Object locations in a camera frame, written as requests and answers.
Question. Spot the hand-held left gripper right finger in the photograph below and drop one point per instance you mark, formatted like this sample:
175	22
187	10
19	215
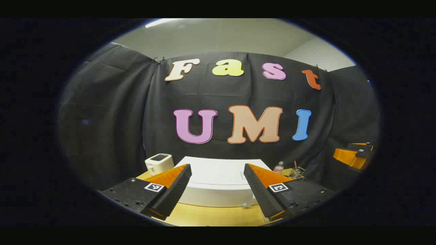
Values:
260	194

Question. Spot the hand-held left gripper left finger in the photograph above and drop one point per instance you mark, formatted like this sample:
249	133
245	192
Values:
173	194

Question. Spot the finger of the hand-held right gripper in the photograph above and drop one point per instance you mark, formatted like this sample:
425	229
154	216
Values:
347	156
361	148

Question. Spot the white microwave oven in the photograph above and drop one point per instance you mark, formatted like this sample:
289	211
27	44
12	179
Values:
218	177

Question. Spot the clear bottle with pink label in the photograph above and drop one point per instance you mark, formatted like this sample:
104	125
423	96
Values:
278	168

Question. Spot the white toaster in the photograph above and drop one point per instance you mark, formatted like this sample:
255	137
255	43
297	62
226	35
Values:
158	165

